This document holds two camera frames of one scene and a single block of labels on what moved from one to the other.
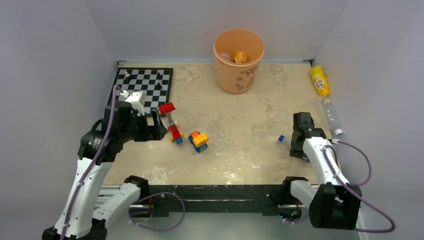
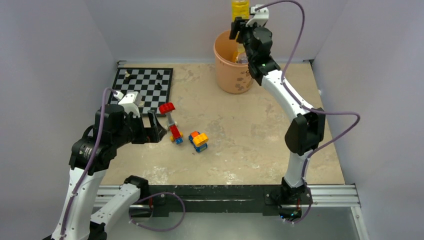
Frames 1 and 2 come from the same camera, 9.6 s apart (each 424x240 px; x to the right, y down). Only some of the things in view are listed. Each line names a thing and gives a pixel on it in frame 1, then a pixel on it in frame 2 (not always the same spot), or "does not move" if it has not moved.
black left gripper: [152, 132] does not move
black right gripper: [295, 151] → [243, 28]
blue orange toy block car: [199, 141] does not move
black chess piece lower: [158, 87] does not move
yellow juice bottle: [320, 80] → [240, 8]
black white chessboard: [155, 84] does not move
